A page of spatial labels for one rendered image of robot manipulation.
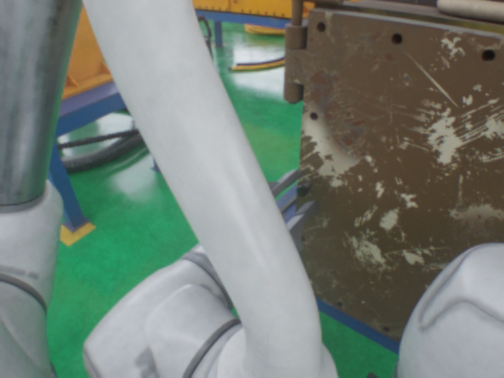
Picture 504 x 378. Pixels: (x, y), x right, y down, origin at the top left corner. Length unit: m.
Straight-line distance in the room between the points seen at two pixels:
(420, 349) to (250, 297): 0.14
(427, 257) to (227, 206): 0.43
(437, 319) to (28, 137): 0.40
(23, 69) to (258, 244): 0.28
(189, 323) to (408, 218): 0.35
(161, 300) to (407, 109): 0.37
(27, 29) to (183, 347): 0.32
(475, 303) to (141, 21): 0.26
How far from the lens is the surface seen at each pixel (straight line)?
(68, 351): 1.64
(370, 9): 0.49
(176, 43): 0.20
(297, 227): 0.54
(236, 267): 0.21
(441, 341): 0.28
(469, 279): 0.27
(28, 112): 0.40
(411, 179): 0.52
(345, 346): 1.50
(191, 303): 0.38
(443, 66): 0.45
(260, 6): 3.83
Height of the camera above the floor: 1.30
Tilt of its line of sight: 35 degrees down
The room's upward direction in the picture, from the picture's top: 1 degrees counter-clockwise
